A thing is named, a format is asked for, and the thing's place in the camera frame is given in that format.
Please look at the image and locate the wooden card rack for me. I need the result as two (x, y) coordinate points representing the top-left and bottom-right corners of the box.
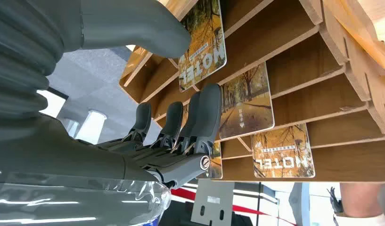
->
(119, 0), (385, 183)

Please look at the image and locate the grey metal bracket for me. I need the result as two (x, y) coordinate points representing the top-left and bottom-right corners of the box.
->
(190, 179), (235, 226)

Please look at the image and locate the red barrier belt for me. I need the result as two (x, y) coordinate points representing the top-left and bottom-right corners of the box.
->
(171, 187), (296, 226)

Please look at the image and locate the autumn hotel key card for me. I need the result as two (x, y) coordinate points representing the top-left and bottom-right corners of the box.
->
(178, 0), (228, 93)
(197, 142), (223, 180)
(250, 123), (316, 179)

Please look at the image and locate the thin black pole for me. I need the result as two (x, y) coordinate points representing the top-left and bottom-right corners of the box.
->
(256, 182), (262, 226)

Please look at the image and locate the clear plastic cover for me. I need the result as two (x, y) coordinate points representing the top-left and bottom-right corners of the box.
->
(0, 169), (172, 226)

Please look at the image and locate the autumn road key card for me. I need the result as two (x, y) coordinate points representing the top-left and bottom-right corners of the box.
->
(218, 62), (276, 141)

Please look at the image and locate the grey post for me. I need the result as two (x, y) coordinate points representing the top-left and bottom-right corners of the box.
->
(288, 182), (311, 226)

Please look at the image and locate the white pillar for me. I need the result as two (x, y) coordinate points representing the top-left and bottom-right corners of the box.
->
(74, 110), (107, 145)

